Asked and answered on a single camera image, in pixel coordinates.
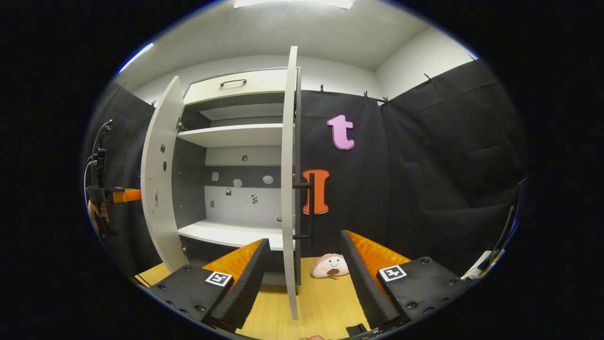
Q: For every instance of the white cabinet shelf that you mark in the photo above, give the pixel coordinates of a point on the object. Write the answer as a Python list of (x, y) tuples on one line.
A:
[(236, 134), (226, 232)]

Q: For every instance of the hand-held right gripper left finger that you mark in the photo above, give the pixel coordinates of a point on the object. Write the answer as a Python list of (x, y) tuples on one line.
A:
[(250, 283)]

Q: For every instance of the long ceiling light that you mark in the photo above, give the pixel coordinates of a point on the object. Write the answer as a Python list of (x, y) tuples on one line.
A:
[(136, 57), (292, 3)]

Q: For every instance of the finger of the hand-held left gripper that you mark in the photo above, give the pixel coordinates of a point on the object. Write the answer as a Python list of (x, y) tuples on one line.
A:
[(127, 195)]

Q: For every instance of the black backdrop cloth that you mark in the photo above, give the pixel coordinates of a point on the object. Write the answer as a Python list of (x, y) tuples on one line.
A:
[(424, 165)]

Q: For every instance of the beige double-door shoe cabinet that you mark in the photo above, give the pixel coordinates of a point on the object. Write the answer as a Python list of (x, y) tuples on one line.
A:
[(245, 156)]

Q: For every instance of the cabinet door with headphone sticker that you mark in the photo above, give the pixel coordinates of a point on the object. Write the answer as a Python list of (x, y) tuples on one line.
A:
[(289, 141)]

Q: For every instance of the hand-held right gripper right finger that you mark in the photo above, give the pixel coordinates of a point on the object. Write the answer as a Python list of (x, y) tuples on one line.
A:
[(361, 283)]

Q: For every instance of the pink plush toy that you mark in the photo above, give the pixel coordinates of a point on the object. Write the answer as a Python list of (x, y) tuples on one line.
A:
[(330, 267)]

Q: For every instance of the cabinet door with camera sticker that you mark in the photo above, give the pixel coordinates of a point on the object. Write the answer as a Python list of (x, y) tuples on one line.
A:
[(160, 189)]

